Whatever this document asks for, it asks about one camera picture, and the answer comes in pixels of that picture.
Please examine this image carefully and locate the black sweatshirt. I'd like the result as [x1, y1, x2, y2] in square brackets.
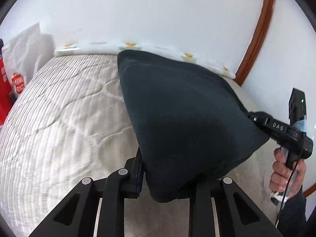
[117, 50, 269, 203]

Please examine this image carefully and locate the dark blue sleeve forearm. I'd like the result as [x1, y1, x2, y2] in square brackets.
[277, 188, 306, 237]

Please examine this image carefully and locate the person's right hand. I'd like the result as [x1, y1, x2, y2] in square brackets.
[269, 148, 306, 199]

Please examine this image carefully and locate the red paper shopping bag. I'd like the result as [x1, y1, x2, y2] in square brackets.
[0, 39, 16, 126]

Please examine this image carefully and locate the white Miniso plastic bag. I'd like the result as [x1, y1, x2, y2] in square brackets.
[2, 23, 54, 96]

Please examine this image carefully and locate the black cable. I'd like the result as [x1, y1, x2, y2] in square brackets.
[274, 133, 305, 228]

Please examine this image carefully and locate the brown wooden door frame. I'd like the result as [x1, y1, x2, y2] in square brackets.
[235, 0, 275, 86]

